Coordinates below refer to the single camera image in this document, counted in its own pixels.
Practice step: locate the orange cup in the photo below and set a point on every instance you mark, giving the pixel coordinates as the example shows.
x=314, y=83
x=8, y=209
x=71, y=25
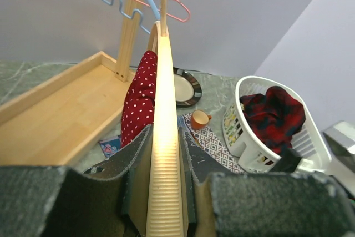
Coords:
x=199, y=119

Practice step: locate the wooden hanger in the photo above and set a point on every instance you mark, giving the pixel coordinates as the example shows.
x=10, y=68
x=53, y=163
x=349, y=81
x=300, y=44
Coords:
x=164, y=216

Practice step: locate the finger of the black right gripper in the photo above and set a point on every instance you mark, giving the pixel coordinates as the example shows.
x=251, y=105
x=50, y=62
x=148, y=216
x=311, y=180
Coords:
x=288, y=162

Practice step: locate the red polka dot garment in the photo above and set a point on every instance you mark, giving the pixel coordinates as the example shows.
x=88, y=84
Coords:
x=138, y=110

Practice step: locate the wooden clothes rack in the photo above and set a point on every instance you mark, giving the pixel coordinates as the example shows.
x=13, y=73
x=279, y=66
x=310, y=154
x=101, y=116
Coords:
x=56, y=122

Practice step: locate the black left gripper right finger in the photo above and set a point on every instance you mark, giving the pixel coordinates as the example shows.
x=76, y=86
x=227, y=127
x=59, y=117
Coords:
x=222, y=203

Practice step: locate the red black plaid garment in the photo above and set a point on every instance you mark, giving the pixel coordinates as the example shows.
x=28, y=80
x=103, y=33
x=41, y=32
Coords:
x=274, y=117

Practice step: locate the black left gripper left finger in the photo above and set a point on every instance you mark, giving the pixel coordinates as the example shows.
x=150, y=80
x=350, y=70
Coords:
x=109, y=199

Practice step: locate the dark rimmed cream plate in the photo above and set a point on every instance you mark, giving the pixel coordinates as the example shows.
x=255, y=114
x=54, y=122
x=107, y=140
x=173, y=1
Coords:
x=188, y=90

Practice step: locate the yellow lemon print skirt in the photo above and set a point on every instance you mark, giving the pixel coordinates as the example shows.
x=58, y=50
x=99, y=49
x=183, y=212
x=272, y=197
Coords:
x=231, y=125

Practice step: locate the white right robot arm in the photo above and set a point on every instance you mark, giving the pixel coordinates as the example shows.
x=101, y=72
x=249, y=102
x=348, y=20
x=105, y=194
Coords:
x=340, y=140

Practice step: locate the patterned placemat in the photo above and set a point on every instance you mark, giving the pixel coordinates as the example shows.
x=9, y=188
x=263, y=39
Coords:
x=205, y=138

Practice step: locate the white plastic laundry basket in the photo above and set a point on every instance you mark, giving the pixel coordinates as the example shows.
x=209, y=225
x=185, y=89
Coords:
x=253, y=156

